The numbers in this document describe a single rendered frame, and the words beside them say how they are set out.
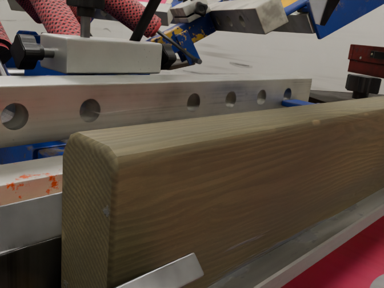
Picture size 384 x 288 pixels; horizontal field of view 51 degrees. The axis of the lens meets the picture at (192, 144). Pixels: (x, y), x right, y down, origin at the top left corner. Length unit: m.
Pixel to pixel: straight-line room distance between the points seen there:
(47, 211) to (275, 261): 0.11
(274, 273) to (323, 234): 0.06
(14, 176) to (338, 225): 0.21
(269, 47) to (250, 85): 2.18
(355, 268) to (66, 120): 0.26
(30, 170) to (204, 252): 0.17
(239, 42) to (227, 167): 2.72
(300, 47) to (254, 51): 0.34
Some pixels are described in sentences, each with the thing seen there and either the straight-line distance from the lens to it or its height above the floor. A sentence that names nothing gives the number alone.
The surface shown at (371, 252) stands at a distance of 0.33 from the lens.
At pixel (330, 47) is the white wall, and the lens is 2.52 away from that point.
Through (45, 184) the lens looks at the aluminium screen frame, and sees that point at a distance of 0.30.
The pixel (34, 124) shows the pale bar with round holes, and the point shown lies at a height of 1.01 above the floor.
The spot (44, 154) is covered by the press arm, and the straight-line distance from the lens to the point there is 0.58.
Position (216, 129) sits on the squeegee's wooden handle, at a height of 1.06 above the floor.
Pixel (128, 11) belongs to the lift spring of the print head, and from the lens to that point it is 0.87.
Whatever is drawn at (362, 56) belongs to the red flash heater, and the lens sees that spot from 1.42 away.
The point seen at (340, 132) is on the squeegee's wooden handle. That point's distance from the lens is 0.24.
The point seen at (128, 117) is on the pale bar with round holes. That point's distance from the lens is 0.41.
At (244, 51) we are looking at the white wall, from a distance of 2.83.
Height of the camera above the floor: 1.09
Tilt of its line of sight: 16 degrees down
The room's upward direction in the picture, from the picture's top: 6 degrees clockwise
